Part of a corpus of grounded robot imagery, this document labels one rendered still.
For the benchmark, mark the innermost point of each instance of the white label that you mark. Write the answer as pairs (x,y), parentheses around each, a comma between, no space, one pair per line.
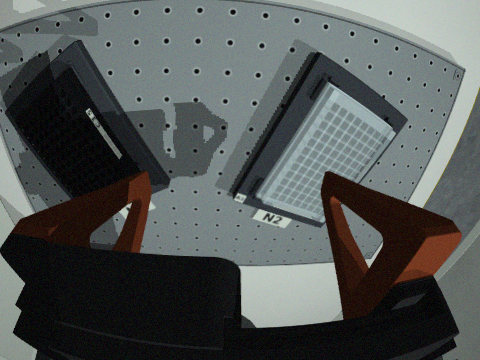
(271,218)
(126,209)

